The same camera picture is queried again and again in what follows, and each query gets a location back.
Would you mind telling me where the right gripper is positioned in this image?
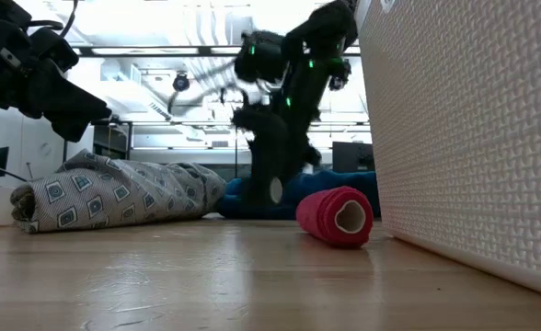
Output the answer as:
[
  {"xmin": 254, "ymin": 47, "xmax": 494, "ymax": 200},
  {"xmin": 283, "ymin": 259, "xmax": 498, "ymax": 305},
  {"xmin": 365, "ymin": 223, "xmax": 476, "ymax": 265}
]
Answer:
[{"xmin": 231, "ymin": 105, "xmax": 322, "ymax": 203}]

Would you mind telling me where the dark blue scrub cloth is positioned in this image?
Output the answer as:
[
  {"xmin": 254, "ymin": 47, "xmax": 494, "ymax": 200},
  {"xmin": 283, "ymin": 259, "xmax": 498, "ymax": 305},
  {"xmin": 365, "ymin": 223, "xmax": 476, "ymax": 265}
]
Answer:
[{"xmin": 214, "ymin": 169, "xmax": 382, "ymax": 221}]

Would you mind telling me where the red bandage roll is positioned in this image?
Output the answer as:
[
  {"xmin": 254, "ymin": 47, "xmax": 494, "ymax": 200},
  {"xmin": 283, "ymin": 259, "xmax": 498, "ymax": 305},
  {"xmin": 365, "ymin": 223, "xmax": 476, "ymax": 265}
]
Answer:
[{"xmin": 295, "ymin": 186, "xmax": 374, "ymax": 249}]

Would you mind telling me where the grey patterned gown cloth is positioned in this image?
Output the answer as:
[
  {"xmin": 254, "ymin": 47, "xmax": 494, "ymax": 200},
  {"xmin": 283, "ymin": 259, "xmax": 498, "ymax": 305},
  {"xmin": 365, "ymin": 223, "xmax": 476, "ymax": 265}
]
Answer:
[{"xmin": 10, "ymin": 149, "xmax": 228, "ymax": 234}]

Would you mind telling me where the large white woven-texture bin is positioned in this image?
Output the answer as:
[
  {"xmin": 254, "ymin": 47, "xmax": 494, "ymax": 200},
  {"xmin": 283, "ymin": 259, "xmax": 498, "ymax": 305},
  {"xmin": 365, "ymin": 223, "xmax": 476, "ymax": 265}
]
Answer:
[{"xmin": 355, "ymin": 0, "xmax": 541, "ymax": 302}]

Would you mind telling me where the black monitor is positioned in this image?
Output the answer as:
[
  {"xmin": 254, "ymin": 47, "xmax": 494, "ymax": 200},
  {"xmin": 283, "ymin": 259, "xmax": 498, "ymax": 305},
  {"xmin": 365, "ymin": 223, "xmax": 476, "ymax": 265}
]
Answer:
[{"xmin": 332, "ymin": 141, "xmax": 375, "ymax": 174}]

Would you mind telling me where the black ceiling spotlight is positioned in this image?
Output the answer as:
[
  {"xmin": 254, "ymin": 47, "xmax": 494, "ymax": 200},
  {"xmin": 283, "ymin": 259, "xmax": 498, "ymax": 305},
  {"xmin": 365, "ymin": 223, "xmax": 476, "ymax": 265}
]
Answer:
[
  {"xmin": 172, "ymin": 73, "xmax": 191, "ymax": 92},
  {"xmin": 328, "ymin": 73, "xmax": 347, "ymax": 92}
]

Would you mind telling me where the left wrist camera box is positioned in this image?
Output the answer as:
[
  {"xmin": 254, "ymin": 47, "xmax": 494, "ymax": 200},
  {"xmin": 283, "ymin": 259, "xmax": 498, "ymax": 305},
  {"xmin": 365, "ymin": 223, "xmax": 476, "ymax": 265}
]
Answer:
[{"xmin": 27, "ymin": 26, "xmax": 80, "ymax": 73}]

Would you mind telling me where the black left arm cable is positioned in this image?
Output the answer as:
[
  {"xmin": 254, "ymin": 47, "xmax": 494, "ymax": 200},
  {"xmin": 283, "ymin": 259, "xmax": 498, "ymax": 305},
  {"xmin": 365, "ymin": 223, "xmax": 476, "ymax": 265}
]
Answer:
[{"xmin": 26, "ymin": 0, "xmax": 79, "ymax": 40}]

